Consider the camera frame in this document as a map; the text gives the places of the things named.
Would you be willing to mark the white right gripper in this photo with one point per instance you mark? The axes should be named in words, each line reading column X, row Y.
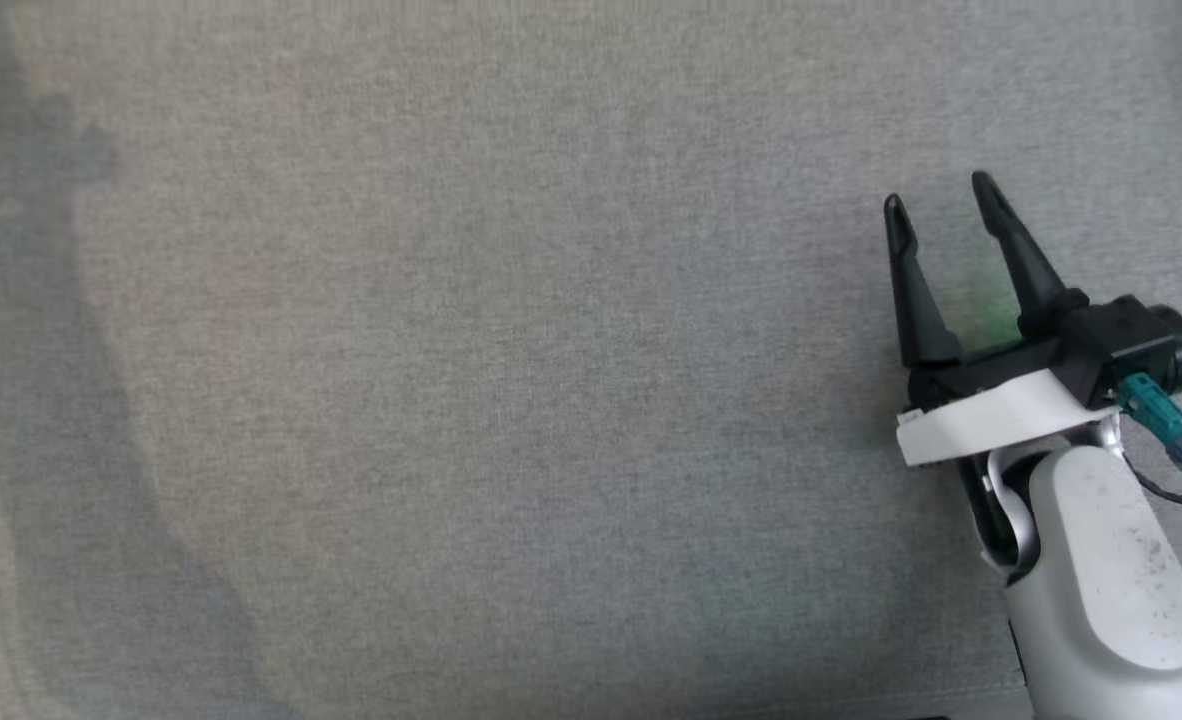
column 991, row 415

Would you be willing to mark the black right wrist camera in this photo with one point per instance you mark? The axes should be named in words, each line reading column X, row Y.
column 1121, row 340

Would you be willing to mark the teal right camera connector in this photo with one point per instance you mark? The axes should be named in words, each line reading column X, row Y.
column 1156, row 410

